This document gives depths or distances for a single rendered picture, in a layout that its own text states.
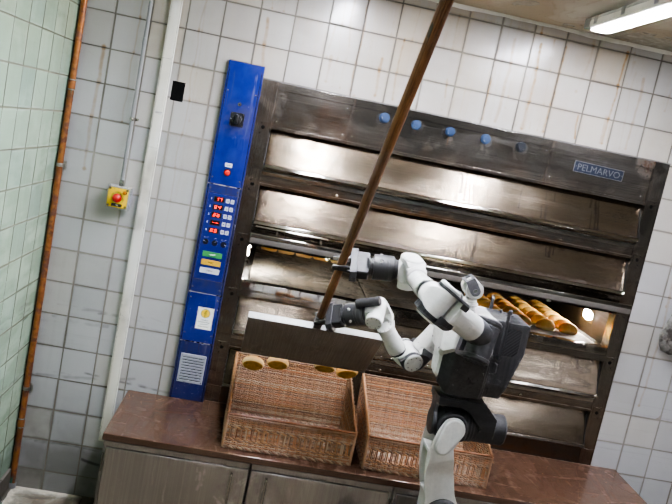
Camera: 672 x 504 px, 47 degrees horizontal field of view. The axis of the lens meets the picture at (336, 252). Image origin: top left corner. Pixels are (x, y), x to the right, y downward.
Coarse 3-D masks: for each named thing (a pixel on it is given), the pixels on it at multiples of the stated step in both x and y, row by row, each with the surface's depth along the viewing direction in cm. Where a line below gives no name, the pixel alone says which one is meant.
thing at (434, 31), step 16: (448, 0) 163; (432, 32) 172; (432, 48) 176; (416, 64) 181; (416, 80) 185; (400, 112) 195; (400, 128) 200; (384, 144) 208; (384, 160) 212; (368, 192) 226; (368, 208) 234; (352, 224) 243; (352, 240) 249; (336, 272) 268
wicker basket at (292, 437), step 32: (256, 384) 361; (288, 384) 363; (320, 384) 366; (224, 416) 351; (256, 416) 359; (288, 416) 362; (320, 416) 364; (352, 416) 337; (256, 448) 324; (288, 448) 323; (320, 448) 337; (352, 448) 325
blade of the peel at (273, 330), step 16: (256, 320) 307; (272, 320) 306; (288, 320) 308; (256, 336) 320; (272, 336) 319; (288, 336) 317; (304, 336) 315; (320, 336) 314; (336, 336) 312; (352, 336) 311; (368, 336) 311; (256, 352) 335; (272, 352) 333; (288, 352) 331; (304, 352) 329; (320, 352) 328; (336, 352) 326; (352, 352) 324; (368, 352) 323; (352, 368) 339
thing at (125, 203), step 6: (108, 186) 342; (114, 186) 343; (120, 186) 344; (126, 186) 348; (108, 192) 343; (114, 192) 343; (120, 192) 343; (132, 192) 349; (108, 198) 343; (126, 198) 344; (108, 204) 343; (114, 204) 344; (120, 204) 344; (126, 204) 344; (126, 210) 345
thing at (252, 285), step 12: (240, 288) 361; (252, 288) 361; (264, 288) 362; (276, 288) 362; (288, 288) 364; (312, 300) 364; (336, 300) 365; (348, 300) 365; (396, 312) 368; (408, 312) 368; (540, 336) 375; (552, 336) 379; (576, 348) 377; (588, 348) 377; (600, 348) 378
